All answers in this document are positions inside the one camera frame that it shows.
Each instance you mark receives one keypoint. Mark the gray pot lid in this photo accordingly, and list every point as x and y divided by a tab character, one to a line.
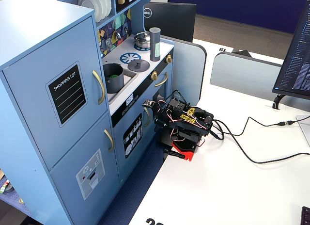
138	66

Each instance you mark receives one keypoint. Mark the dark gray tape roll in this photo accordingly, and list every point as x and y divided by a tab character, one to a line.
10	189

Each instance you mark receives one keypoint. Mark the printed number table label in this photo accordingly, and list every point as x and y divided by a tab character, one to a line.
153	222
222	50

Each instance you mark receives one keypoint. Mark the white toy plate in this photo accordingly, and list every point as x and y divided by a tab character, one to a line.
88	4
109	4
103	6

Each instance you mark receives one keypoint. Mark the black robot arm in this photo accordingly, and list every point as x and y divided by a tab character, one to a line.
193	128

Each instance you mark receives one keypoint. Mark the light gray flat device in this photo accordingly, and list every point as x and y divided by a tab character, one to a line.
305	128

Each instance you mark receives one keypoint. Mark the green peas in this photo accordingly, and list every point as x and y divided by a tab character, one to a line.
113	76

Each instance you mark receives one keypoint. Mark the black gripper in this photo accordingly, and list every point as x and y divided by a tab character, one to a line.
162	121

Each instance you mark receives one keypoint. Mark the gold stove knob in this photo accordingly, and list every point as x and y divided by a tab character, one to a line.
154	76
168	58

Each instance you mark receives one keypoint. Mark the green white small package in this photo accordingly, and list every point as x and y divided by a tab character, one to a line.
3	187

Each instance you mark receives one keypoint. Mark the gray salt shaker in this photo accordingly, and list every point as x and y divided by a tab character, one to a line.
155	48

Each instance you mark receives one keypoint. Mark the gray rounded desk divider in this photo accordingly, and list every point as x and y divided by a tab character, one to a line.
189	65

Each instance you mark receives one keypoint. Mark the small camera circuit board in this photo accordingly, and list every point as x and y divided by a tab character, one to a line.
149	104

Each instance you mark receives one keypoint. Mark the red black robot base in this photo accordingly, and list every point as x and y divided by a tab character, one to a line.
184	149

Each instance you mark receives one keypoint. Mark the gray toy pot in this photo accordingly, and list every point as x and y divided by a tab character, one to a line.
116	85

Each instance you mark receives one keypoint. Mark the black table clamp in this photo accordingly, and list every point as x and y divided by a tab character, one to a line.
173	153

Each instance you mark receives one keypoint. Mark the black Dell monitor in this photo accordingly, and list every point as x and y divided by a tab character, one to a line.
174	19

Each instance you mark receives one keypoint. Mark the black keyboard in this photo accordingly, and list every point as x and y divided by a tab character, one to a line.
306	216

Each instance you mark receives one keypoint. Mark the gray long desk divider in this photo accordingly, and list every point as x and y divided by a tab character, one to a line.
242	74

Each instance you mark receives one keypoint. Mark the silver toy pot with lid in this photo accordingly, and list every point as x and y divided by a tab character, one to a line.
141	39

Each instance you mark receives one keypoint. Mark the monitor showing code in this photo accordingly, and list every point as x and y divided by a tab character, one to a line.
298	65

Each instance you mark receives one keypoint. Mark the blue toy kitchen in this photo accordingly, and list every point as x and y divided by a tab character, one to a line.
36	40

